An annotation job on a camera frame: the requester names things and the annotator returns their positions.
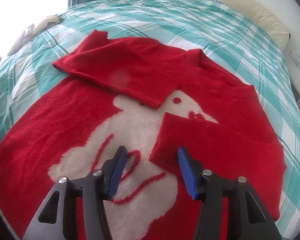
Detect red sweater with white motif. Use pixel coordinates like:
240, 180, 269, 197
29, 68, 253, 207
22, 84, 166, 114
0, 30, 286, 239

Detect patterned cream pillow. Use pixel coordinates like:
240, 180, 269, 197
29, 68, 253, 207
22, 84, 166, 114
7, 15, 63, 56

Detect teal plaid bedspread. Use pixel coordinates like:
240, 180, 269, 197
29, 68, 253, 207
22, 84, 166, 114
0, 0, 300, 239

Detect cream padded headboard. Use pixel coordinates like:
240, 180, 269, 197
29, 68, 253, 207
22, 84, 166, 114
217, 0, 290, 51

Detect wall switch panel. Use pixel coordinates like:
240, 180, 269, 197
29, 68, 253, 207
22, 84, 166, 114
289, 50, 300, 69

